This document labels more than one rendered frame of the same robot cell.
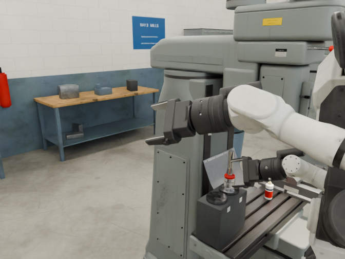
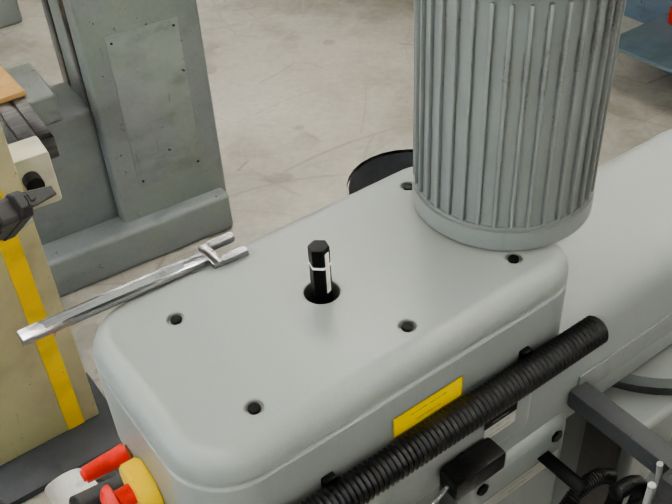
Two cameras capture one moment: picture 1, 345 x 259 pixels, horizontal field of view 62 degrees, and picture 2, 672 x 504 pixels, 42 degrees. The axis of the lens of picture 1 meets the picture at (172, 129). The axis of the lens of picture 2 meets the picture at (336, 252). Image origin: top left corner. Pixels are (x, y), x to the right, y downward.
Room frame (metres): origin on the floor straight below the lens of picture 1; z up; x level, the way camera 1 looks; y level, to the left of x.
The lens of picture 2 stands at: (1.54, -1.19, 2.48)
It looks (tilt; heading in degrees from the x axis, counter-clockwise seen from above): 39 degrees down; 101
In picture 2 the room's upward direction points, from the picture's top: 4 degrees counter-clockwise
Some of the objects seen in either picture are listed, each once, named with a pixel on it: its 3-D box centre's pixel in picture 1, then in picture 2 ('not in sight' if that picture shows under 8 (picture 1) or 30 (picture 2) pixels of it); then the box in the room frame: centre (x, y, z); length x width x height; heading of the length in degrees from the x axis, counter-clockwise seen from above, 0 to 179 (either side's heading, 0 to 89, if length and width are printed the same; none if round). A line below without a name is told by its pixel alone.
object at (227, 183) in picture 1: (229, 182); not in sight; (1.15, -0.25, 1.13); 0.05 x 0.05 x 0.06
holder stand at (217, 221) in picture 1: (222, 212); not in sight; (1.11, -0.22, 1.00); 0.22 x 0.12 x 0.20; 138
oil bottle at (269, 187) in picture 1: (269, 189); not in sight; (1.40, -0.53, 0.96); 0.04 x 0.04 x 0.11
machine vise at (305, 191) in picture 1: (291, 181); not in sight; (1.50, -0.69, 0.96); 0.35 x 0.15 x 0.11; 44
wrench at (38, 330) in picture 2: not in sight; (135, 287); (1.21, -0.56, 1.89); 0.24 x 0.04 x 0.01; 42
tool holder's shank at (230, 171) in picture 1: (230, 163); not in sight; (1.15, -0.25, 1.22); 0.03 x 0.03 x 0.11
